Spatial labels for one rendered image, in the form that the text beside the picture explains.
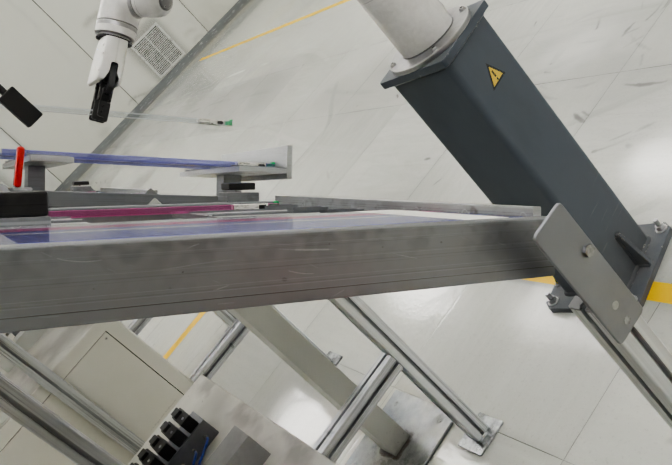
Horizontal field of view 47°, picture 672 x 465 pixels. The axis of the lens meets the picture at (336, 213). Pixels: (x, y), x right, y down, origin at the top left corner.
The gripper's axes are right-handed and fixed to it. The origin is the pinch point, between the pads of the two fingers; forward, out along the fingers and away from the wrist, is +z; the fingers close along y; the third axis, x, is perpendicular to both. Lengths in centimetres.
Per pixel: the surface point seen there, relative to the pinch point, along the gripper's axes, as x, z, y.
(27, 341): 9, 59, -75
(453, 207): 24, 15, 90
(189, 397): 16, 50, 37
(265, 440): 17, 49, 67
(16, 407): -10, 54, 32
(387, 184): 127, -13, -81
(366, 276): 4, 25, 105
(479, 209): 24, 15, 95
